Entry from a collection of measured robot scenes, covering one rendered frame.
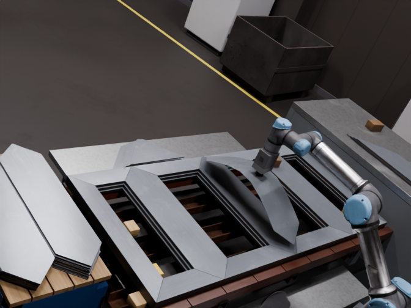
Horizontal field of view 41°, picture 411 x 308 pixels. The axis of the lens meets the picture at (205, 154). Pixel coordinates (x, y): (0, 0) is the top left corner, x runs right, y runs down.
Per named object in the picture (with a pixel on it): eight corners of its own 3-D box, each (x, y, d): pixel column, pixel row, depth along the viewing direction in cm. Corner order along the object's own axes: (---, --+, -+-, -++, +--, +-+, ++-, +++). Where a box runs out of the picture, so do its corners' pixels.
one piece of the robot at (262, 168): (269, 135, 255) (256, 163, 264) (258, 139, 249) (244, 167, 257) (284, 147, 251) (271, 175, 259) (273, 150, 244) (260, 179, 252)
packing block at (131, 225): (121, 228, 233) (123, 221, 231) (131, 226, 236) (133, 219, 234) (128, 238, 230) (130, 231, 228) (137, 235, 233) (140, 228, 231)
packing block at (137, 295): (125, 300, 202) (128, 294, 200) (137, 297, 205) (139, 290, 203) (133, 313, 198) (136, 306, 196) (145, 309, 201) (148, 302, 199)
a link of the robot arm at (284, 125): (287, 128, 238) (273, 117, 241) (277, 148, 243) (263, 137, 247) (296, 124, 243) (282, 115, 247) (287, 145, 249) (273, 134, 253)
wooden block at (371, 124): (370, 131, 344) (374, 124, 342) (364, 125, 348) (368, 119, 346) (381, 131, 349) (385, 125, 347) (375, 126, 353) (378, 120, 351)
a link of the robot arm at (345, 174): (396, 198, 236) (316, 123, 254) (387, 204, 227) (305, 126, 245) (379, 216, 241) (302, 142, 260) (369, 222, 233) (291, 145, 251)
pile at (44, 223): (-62, 161, 227) (-61, 149, 224) (30, 151, 253) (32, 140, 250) (9, 304, 182) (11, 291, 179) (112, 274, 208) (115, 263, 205)
